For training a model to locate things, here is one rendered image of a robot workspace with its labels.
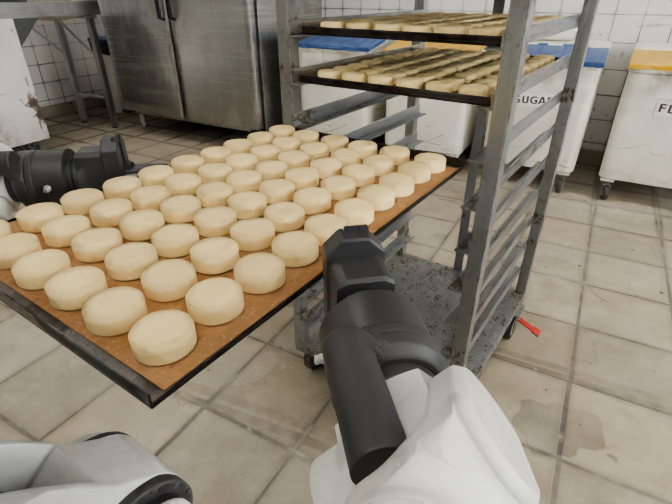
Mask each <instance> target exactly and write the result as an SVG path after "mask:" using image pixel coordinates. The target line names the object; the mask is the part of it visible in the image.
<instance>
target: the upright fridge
mask: <svg viewBox="0 0 672 504"><path fill-rule="evenodd" d="M296 1H297V19H306V18H319V17H322V0H296ZM98 4H99V8H100V13H101V17H102V21H103V26H104V30H105V35H106V39H107V43H108V48H109V52H110V56H111V61H112V65H113V70H114V74H115V78H116V83H117V87H118V92H119V96H120V100H121V105H122V108H123V109H122V112H124V113H138V114H139V117H140V121H141V124H143V127H142V129H148V126H146V123H147V120H146V115H150V116H156V117H162V118H169V119H175V120H181V121H187V122H193V123H199V124H205V125H212V126H218V127H224V128H230V129H236V130H242V131H248V132H251V133H253V132H260V131H265V132H269V128H270V127H272V126H275V125H278V124H280V125H283V120H282V103H281V86H280V69H279V51H278V34H277V17H276V0H98Z"/></svg>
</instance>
